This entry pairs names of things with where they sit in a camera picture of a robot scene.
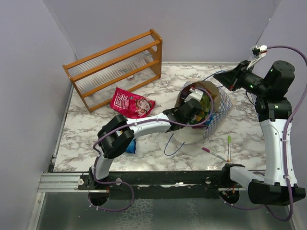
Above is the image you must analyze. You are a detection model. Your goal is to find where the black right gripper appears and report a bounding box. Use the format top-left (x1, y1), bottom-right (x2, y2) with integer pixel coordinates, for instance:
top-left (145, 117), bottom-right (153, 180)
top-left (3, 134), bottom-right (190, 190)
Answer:
top-left (214, 60), bottom-right (271, 96)

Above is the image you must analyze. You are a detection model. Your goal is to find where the blue checkered paper bag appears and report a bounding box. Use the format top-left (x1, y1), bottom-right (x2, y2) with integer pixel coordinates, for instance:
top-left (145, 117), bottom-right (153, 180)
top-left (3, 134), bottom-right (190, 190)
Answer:
top-left (173, 80), bottom-right (234, 146)

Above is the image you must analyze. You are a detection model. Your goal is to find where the green snack bag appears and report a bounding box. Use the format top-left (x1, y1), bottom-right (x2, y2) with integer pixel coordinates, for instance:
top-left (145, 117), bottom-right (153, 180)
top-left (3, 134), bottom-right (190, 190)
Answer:
top-left (189, 93), bottom-right (211, 125)

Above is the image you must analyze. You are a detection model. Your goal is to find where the small blue snack packet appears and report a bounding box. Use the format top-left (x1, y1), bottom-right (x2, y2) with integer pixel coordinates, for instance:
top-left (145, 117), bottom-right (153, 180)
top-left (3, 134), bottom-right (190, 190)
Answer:
top-left (204, 113), bottom-right (216, 127)

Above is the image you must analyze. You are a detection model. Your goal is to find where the red pink snack bag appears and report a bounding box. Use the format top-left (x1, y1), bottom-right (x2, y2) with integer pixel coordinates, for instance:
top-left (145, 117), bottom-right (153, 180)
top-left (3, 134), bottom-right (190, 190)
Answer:
top-left (110, 88), bottom-right (156, 119)

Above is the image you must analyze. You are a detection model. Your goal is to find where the blue gummy snack bag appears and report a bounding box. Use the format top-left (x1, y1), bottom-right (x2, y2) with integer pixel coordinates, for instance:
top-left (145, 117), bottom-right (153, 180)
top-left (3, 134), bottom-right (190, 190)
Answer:
top-left (125, 139), bottom-right (136, 154)

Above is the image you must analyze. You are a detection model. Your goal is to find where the purple snack bag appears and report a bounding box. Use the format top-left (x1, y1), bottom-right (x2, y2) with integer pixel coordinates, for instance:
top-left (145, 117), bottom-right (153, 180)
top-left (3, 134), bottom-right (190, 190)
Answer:
top-left (179, 86), bottom-right (190, 100)

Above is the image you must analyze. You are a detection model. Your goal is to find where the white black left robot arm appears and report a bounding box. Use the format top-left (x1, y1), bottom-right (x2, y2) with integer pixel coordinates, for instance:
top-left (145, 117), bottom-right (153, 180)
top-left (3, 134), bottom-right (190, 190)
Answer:
top-left (89, 99), bottom-right (201, 189)

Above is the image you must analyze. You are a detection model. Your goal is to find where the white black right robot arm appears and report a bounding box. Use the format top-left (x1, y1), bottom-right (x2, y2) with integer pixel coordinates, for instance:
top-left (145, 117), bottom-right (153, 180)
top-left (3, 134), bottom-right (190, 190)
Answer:
top-left (214, 60), bottom-right (306, 206)

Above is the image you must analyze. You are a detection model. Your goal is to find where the green marker pen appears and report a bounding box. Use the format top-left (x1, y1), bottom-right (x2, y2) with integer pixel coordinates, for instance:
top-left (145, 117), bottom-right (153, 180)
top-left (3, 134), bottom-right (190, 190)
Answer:
top-left (227, 135), bottom-right (232, 162)

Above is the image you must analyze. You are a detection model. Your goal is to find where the purple marker pen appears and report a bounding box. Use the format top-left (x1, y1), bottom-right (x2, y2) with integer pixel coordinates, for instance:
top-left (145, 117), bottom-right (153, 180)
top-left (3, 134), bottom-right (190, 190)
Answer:
top-left (201, 147), bottom-right (227, 161)

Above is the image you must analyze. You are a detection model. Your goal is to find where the orange wooden rack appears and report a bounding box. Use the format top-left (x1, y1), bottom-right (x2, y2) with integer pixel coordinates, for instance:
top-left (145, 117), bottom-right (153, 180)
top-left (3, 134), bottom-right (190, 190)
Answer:
top-left (63, 29), bottom-right (163, 113)

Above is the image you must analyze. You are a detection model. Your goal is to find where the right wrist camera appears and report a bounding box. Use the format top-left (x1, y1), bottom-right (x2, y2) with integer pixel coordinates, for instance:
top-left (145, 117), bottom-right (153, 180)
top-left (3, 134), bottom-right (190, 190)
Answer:
top-left (247, 45), bottom-right (268, 70)

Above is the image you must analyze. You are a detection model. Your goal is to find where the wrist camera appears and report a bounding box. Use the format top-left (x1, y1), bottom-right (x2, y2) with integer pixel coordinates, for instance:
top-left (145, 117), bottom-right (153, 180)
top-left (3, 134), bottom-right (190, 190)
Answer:
top-left (247, 45), bottom-right (268, 70)
top-left (184, 88), bottom-right (204, 103)

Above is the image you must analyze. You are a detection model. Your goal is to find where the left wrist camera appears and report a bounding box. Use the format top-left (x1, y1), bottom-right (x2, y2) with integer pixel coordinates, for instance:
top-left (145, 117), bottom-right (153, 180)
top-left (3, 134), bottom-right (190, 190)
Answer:
top-left (184, 88), bottom-right (204, 103)

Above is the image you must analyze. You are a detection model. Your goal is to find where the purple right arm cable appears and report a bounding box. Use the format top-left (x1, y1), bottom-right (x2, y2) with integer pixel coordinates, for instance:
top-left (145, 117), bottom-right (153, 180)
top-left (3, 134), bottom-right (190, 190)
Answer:
top-left (265, 45), bottom-right (307, 221)

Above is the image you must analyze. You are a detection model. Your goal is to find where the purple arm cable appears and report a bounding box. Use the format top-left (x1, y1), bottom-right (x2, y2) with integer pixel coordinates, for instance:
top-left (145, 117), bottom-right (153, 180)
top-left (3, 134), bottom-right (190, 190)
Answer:
top-left (265, 45), bottom-right (307, 221)
top-left (92, 87), bottom-right (214, 185)

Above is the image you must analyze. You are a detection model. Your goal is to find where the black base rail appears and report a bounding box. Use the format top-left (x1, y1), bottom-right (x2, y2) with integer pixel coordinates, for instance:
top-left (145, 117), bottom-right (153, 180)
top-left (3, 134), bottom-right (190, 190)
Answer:
top-left (79, 164), bottom-right (250, 201)

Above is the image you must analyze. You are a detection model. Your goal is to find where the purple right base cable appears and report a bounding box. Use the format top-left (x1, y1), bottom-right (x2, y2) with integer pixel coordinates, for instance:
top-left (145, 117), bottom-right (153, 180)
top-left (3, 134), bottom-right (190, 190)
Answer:
top-left (219, 189), bottom-right (264, 211)

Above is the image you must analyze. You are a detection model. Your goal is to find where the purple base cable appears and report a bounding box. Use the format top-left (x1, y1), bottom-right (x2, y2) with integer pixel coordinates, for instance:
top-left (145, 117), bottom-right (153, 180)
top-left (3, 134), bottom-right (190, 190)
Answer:
top-left (87, 181), bottom-right (135, 212)
top-left (219, 189), bottom-right (264, 211)

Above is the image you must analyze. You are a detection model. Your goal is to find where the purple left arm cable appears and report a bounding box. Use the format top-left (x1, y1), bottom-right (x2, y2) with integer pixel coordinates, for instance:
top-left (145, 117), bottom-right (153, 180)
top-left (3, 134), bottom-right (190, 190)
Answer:
top-left (92, 87), bottom-right (214, 185)

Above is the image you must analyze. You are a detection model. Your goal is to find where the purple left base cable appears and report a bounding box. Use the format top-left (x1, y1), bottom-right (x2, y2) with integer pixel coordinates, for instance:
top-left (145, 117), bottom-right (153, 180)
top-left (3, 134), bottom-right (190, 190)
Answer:
top-left (87, 181), bottom-right (135, 212)

